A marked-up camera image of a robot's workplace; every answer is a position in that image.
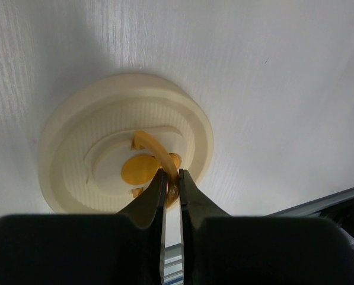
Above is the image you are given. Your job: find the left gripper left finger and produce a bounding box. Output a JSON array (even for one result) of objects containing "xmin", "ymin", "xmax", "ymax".
[{"xmin": 0, "ymin": 170, "xmax": 167, "ymax": 284}]

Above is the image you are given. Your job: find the aluminium front rail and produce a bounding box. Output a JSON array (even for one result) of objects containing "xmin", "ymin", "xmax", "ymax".
[{"xmin": 164, "ymin": 187, "xmax": 354, "ymax": 284}]

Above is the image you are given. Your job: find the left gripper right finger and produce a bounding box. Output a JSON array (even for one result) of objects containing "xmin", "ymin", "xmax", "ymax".
[{"xmin": 179, "ymin": 170, "xmax": 354, "ymax": 284}]

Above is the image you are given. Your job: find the yellow lunch box lid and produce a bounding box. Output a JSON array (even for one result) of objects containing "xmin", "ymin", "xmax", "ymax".
[{"xmin": 38, "ymin": 74, "xmax": 214, "ymax": 213}]

